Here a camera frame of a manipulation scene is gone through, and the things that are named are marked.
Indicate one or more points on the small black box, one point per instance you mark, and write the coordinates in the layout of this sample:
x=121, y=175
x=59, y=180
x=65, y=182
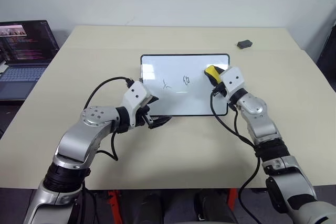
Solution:
x=244, y=43

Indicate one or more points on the red frame bar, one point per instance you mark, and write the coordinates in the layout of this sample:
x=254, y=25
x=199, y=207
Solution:
x=113, y=203
x=233, y=200

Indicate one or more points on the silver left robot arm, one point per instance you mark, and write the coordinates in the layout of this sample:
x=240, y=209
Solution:
x=78, y=140

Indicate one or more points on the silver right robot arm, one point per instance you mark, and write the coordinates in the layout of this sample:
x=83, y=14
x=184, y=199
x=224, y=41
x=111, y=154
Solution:
x=262, y=125

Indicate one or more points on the dark rounded shape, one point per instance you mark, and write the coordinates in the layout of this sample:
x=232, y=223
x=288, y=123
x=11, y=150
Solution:
x=151, y=208
x=214, y=207

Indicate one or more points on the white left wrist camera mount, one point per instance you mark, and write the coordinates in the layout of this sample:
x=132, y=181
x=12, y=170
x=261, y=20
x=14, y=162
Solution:
x=135, y=94

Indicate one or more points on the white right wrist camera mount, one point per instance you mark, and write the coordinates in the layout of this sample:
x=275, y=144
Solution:
x=232, y=78

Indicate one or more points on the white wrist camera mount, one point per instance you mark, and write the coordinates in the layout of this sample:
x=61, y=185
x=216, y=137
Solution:
x=135, y=94
x=232, y=78

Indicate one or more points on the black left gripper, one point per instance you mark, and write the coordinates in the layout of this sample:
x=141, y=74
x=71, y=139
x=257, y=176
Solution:
x=143, y=119

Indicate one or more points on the yellow and black eraser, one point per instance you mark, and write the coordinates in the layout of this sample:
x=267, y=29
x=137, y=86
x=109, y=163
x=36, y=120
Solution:
x=211, y=70

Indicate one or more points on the black-framed whiteboard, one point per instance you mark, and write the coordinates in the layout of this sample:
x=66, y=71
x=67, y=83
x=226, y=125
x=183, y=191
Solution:
x=181, y=95

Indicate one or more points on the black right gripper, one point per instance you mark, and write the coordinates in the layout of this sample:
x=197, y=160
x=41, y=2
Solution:
x=221, y=89

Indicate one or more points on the open grey laptop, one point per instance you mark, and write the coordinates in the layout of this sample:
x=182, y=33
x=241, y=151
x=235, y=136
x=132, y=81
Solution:
x=23, y=51

